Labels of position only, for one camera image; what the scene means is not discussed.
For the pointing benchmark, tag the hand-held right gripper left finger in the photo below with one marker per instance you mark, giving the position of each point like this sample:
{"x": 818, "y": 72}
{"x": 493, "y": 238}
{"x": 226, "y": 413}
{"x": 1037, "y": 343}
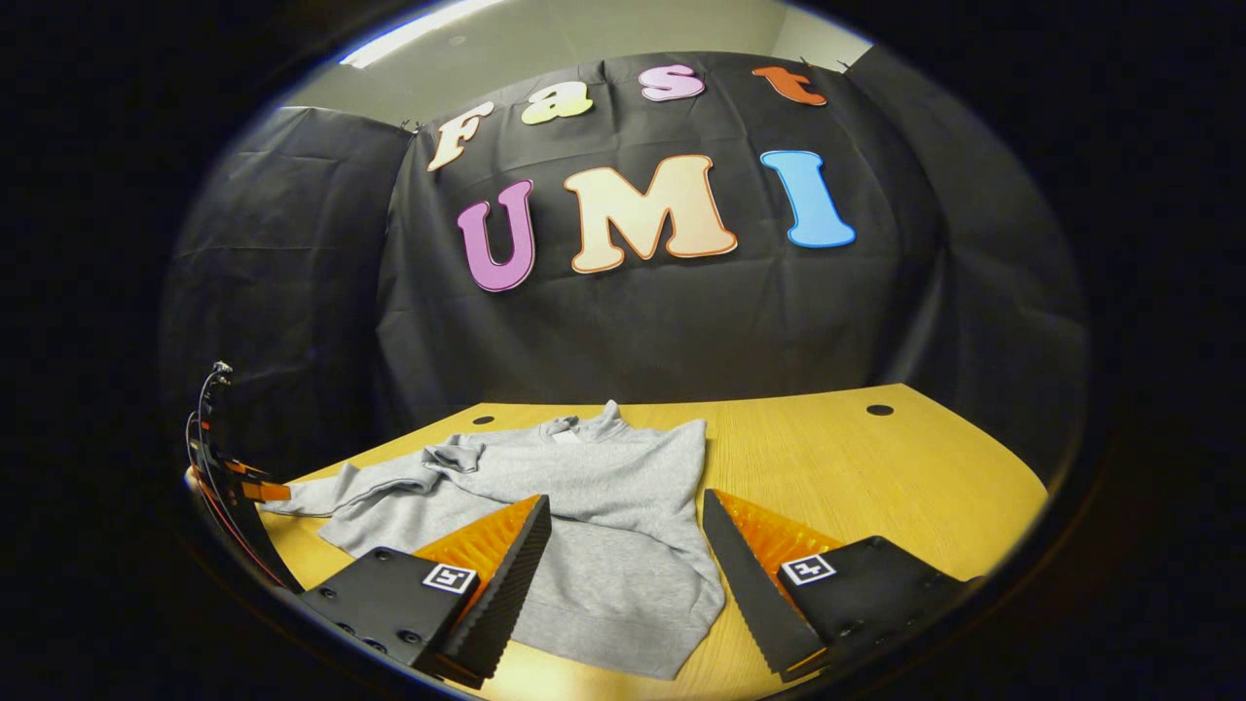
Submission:
{"x": 516, "y": 584}

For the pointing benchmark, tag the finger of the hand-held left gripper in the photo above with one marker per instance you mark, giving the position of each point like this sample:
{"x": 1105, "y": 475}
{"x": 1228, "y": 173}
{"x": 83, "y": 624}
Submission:
{"x": 268, "y": 492}
{"x": 243, "y": 470}

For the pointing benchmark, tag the grey sweatshirt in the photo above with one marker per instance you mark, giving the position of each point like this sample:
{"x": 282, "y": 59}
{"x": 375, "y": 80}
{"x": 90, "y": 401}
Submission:
{"x": 604, "y": 487}

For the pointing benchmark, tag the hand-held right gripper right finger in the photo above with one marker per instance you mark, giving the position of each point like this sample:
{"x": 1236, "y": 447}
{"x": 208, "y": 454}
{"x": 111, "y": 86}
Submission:
{"x": 750, "y": 594}

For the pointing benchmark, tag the black backdrop cloth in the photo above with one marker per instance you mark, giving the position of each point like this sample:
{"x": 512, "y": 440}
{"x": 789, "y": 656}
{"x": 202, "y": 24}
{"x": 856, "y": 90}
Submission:
{"x": 681, "y": 341}

